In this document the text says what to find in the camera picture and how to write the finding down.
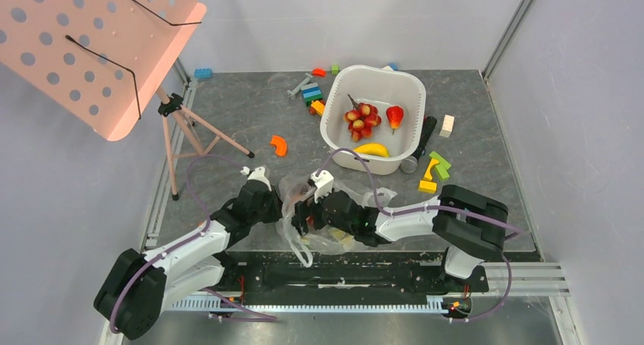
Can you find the aluminium frame post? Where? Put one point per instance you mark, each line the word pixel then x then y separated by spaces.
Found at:
pixel 506 39

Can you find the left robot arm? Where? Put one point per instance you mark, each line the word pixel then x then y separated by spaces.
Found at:
pixel 142 285

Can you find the translucent plastic bag with fruits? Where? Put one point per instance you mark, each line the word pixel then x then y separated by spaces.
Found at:
pixel 329 240

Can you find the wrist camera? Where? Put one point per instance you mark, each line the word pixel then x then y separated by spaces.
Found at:
pixel 259 174
pixel 323 183

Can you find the orange curved block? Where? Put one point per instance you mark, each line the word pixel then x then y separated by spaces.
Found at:
pixel 279 145

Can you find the yellow fake banana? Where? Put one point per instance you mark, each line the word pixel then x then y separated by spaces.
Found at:
pixel 373 149

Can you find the red fake pear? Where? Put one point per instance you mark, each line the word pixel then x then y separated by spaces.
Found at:
pixel 395 116

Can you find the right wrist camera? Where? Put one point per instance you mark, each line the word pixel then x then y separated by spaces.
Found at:
pixel 323 183

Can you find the pink music stand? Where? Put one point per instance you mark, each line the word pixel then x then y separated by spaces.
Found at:
pixel 103 60

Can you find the black microphone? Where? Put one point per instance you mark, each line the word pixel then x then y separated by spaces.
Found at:
pixel 410 163

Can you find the red yellow fruit bunch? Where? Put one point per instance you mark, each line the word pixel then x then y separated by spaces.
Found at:
pixel 361 120

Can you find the beige wooden block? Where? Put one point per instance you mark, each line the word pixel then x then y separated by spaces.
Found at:
pixel 447 126

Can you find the white plastic basin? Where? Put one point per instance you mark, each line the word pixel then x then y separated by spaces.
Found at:
pixel 381 88

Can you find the red curved block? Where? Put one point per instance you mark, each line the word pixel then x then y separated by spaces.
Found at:
pixel 318 72

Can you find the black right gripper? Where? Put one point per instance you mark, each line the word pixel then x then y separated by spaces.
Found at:
pixel 306 213

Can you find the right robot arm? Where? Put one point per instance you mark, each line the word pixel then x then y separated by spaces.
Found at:
pixel 474 225

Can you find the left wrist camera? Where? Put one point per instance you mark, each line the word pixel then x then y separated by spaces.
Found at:
pixel 259 174

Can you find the blue lego brick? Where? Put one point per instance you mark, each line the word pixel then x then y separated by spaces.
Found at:
pixel 203 73

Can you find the stacked coloured brick pile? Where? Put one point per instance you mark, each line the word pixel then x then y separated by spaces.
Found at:
pixel 313 98

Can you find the grey toy wrench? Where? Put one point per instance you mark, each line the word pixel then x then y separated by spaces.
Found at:
pixel 308 77

